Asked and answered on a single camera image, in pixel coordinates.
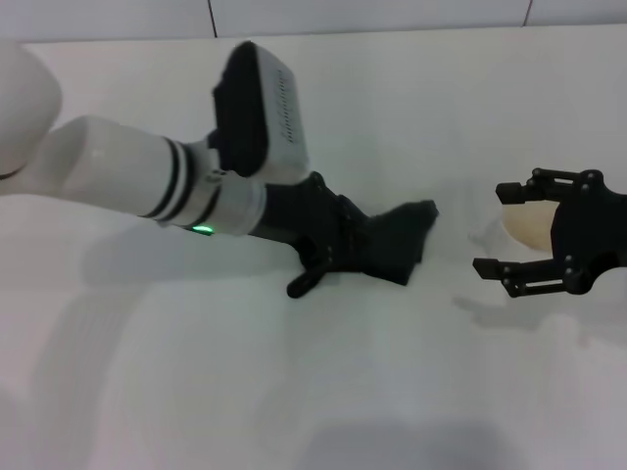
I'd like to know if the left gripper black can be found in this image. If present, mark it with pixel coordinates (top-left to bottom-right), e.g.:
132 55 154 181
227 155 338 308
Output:
250 169 367 269

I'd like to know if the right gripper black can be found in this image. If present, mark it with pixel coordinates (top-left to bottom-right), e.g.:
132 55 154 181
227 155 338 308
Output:
472 166 627 299

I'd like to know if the white paper cup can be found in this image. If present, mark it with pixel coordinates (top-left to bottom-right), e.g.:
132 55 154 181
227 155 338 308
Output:
469 203 559 298

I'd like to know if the dark blue rag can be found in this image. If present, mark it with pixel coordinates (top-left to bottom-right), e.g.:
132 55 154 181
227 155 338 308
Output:
286 199 440 300

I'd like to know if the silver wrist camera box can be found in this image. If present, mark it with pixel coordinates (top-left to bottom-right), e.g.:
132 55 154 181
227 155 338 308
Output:
211 41 313 180

